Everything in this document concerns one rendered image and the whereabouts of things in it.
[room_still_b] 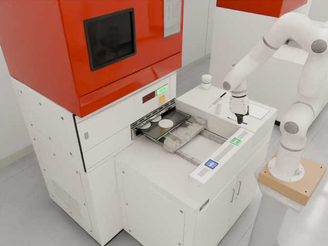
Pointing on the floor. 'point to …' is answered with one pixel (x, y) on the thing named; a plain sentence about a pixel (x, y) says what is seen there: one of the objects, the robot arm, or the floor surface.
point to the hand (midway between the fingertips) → (240, 119)
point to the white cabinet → (220, 191)
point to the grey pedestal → (270, 215)
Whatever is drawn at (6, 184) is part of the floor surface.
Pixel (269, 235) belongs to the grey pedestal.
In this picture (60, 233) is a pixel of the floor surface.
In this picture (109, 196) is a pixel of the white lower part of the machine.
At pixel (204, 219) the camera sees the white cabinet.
